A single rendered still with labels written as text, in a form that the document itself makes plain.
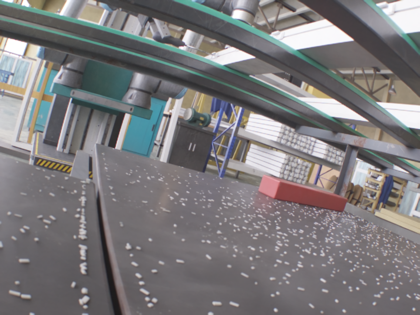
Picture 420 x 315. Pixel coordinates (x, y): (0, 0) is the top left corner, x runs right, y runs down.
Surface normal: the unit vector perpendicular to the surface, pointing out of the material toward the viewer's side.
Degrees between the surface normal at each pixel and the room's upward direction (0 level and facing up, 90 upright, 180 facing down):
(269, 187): 90
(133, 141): 90
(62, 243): 0
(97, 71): 90
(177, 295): 0
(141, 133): 90
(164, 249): 0
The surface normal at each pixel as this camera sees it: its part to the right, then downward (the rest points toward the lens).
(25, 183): 0.30, -0.95
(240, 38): 0.36, 0.18
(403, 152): -0.88, -0.25
